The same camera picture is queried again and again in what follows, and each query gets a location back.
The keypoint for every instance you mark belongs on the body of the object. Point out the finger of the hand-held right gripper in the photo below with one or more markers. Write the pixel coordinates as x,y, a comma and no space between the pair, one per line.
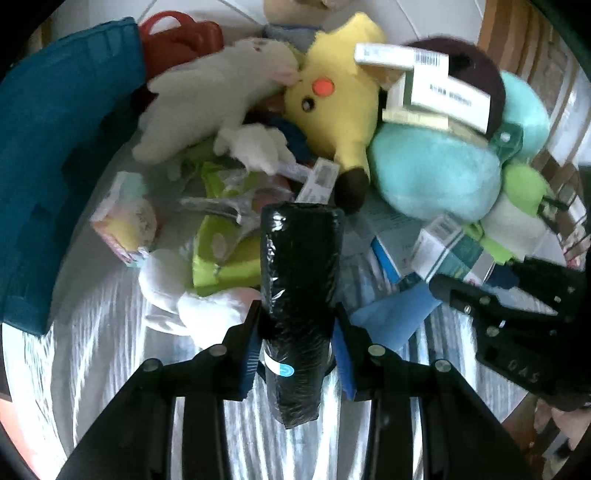
455,297
504,278

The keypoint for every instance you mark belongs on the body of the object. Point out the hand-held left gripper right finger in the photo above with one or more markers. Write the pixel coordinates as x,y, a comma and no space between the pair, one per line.
346,364

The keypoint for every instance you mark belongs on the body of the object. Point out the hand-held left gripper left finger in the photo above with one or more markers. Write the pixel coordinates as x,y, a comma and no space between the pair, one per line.
250,351

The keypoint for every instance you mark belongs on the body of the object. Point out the teal and white box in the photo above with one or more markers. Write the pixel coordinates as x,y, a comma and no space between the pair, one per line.
450,251

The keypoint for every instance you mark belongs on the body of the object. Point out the black trash bag roll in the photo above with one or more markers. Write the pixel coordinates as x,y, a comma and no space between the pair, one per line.
299,295

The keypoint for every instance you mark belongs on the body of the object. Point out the teal plastic bin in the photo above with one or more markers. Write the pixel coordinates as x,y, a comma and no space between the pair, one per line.
55,152

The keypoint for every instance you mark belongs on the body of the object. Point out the white and pink plush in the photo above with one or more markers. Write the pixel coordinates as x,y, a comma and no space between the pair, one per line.
184,300

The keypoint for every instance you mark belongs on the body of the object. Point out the blue and white packet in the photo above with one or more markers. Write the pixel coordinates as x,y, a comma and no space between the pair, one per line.
383,249

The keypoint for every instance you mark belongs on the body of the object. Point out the green wet wipes packet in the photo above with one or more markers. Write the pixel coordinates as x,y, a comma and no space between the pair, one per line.
226,258

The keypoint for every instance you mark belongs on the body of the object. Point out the teal round plush toy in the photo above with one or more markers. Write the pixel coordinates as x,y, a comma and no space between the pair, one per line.
434,170

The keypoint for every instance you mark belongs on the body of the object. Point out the grey striped bed sheet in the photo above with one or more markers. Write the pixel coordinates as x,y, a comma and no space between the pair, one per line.
92,360

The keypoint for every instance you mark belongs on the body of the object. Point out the small white barcode box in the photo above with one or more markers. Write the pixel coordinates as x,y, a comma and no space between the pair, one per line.
318,180

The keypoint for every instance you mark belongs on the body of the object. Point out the pastel toy box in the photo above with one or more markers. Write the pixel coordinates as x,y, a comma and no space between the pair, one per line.
124,221

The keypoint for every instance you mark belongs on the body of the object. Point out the white and green box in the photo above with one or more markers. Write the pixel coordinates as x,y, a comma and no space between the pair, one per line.
443,99

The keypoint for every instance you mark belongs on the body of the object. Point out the small white plush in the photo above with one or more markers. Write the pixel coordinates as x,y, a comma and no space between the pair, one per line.
256,145

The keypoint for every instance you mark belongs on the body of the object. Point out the dark brown round plush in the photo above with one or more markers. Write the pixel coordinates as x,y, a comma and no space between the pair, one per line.
478,69

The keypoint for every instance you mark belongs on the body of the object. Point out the yellow plush toy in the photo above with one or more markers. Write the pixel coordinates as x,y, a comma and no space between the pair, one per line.
339,101

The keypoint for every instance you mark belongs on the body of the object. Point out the wooden furniture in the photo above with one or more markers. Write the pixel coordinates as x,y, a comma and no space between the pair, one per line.
561,55

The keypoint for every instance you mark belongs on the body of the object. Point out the long white barcode box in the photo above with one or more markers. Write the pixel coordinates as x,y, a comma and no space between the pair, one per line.
397,56

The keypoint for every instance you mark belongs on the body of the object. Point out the white rabbit plush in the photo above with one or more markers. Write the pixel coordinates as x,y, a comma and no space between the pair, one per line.
207,87

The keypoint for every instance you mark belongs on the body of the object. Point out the red plastic basket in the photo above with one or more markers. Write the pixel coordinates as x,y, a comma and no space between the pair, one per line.
178,39

